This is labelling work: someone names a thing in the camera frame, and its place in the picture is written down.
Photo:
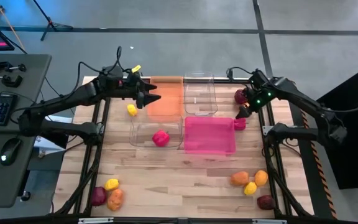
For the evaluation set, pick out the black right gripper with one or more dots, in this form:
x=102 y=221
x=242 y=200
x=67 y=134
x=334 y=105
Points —
x=259 y=90

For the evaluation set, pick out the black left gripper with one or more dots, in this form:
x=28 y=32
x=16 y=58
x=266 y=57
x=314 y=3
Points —
x=132 y=88

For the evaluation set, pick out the dark red produce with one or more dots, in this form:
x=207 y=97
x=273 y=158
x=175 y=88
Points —
x=99 y=196
x=240 y=97
x=266 y=202

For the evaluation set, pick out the red bell pepper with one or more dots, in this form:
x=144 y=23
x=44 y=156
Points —
x=161 y=138
x=240 y=124

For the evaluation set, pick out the yellow lemon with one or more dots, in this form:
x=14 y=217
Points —
x=111 y=184
x=131 y=109
x=250 y=188

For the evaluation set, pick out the orange fruit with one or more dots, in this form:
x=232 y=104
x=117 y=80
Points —
x=261 y=178
x=115 y=199
x=239 y=178

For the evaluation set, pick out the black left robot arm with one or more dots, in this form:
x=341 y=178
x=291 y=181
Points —
x=73 y=93

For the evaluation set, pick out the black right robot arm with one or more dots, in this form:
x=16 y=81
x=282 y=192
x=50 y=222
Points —
x=306 y=102

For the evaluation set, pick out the orange translucent plastic bin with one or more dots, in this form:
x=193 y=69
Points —
x=166 y=98

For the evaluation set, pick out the yellow tag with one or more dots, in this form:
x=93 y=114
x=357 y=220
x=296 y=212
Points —
x=136 y=68

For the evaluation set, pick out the clear plastic bin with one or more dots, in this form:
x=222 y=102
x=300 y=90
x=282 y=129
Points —
x=200 y=93
x=145 y=132

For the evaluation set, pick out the pink translucent plastic bin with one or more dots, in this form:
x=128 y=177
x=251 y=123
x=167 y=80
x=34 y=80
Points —
x=209 y=135

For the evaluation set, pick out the orange black hazard tape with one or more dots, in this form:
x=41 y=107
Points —
x=320 y=168

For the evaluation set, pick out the black floor mat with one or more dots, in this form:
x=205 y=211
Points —
x=353 y=130

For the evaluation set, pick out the white papers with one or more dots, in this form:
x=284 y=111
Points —
x=48 y=144

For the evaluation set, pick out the black tripod stand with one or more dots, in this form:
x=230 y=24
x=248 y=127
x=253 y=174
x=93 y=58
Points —
x=50 y=25

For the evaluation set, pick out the black clamp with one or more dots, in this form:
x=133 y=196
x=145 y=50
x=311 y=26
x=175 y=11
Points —
x=6 y=81
x=6 y=66

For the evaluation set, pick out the black computer mouse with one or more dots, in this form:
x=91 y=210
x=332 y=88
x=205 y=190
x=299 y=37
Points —
x=10 y=151

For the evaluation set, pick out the black round knob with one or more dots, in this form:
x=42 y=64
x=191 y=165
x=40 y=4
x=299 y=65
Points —
x=25 y=195

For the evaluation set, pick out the dark grey desk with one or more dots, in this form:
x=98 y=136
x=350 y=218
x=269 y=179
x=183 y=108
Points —
x=8 y=174

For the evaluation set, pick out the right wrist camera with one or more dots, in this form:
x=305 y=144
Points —
x=264 y=96

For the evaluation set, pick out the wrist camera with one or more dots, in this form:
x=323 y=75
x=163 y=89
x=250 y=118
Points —
x=264 y=96
x=134 y=77

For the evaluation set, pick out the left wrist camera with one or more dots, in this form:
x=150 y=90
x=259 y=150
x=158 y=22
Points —
x=134 y=77

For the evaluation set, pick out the black aluminium table frame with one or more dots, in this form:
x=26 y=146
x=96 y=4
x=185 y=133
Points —
x=96 y=161

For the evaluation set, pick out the silver metal bracket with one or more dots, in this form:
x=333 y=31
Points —
x=95 y=220
x=269 y=221

